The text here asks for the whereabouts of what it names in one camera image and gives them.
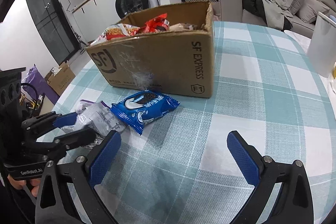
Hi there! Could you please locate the pile of dark clothes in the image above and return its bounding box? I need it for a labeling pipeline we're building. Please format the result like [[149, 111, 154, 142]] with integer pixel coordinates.
[[242, 0, 294, 31]]

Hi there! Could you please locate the red Oreo snack pack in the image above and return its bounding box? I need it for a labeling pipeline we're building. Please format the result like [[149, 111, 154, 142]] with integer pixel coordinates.
[[136, 13, 170, 34]]

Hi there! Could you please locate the grey fabric sofa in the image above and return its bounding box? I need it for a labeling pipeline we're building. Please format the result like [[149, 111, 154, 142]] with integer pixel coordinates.
[[219, 0, 335, 38]]

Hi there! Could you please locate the black framed glass door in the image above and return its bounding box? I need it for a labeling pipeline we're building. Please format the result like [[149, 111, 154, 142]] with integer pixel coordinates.
[[26, 0, 80, 64]]

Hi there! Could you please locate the white cylindrical trash bin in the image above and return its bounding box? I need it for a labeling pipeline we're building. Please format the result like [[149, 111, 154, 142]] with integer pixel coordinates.
[[307, 12, 336, 78]]

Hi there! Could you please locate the blue Oreo snack pack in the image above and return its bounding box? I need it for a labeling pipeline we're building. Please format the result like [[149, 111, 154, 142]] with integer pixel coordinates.
[[110, 90, 180, 135]]

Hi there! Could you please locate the small cardboard box on floor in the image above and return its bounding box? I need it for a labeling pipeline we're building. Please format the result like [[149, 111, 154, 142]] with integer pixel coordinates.
[[45, 62, 75, 96]]

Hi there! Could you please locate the brown SF Express cardboard box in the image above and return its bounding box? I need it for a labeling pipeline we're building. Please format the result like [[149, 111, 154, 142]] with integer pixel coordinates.
[[87, 2, 214, 98]]

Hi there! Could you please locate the yellow object on table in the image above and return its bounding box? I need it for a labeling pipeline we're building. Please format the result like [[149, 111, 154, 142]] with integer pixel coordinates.
[[332, 63, 336, 79]]

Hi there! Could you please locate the person's left hand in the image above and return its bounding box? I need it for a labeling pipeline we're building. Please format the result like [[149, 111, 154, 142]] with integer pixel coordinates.
[[7, 175, 41, 197]]

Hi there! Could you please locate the white red snack bag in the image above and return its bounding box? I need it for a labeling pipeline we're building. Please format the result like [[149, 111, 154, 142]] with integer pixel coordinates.
[[169, 23, 199, 32]]

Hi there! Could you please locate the orange noodle snack bag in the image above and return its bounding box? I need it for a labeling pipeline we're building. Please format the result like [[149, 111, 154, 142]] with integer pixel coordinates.
[[90, 23, 139, 46]]

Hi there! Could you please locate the teal plaid tablecloth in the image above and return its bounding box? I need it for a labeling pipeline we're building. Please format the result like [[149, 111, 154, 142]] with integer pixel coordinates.
[[37, 20, 336, 224]]

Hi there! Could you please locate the grey sofa cushion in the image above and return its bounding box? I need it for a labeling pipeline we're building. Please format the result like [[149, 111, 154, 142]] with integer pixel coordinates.
[[296, 0, 330, 24]]

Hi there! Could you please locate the purple bag on floor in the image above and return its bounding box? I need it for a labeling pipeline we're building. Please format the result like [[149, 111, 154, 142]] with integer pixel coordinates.
[[22, 65, 59, 105]]

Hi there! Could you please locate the silver purple snack bag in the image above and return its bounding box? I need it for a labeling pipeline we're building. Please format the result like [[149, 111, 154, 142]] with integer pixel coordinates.
[[61, 100, 126, 149]]

